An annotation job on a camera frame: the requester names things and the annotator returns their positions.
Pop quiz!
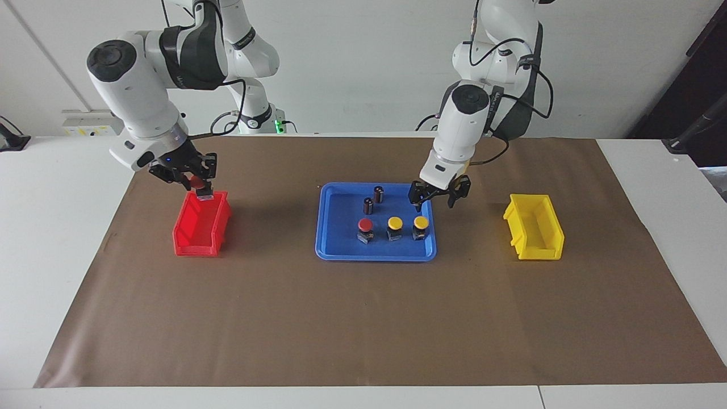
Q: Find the red plastic bin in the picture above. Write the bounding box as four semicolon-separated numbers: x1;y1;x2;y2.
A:
172;190;232;257

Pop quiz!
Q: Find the blue plastic tray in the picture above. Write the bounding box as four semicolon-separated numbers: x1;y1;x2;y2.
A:
315;182;438;262

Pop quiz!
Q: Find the yellow plastic bin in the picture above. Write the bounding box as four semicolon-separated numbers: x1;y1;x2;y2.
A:
503;194;566;261

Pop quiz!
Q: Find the brown paper table mat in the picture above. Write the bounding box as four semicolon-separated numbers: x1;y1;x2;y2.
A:
33;135;727;389

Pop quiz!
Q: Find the black right base cable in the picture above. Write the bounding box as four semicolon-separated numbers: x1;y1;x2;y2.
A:
210;111;241;135

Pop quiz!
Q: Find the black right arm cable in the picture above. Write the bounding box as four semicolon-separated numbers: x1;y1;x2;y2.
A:
162;0;248;140

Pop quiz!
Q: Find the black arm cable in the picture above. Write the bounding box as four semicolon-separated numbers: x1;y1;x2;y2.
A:
162;0;248;140
469;0;555;166

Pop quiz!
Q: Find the white wall socket box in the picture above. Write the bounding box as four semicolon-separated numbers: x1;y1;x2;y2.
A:
61;110;123;137

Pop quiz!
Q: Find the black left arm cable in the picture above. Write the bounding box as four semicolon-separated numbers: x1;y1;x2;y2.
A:
469;0;555;166

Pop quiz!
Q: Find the black clamp mount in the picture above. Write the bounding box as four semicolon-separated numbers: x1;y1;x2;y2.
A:
0;116;32;152

